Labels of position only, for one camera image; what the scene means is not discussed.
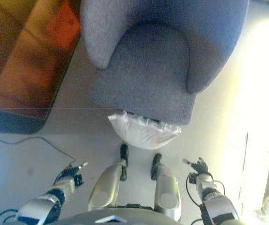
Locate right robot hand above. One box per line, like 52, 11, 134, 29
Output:
182, 157, 209, 175

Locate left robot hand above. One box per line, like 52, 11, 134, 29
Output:
59, 161, 89, 180

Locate white cushion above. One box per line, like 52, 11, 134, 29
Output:
107, 110, 181, 150

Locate right silver robot leg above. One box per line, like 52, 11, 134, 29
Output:
150, 153, 182, 222

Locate dark robot torso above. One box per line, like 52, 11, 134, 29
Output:
56, 203, 184, 225

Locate blue-grey fabric armchair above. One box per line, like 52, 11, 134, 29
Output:
80, 0, 250, 127

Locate wooden table with dark edge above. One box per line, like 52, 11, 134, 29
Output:
0, 0, 81, 135

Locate thin black floor cable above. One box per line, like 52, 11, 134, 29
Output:
0, 132, 77, 166

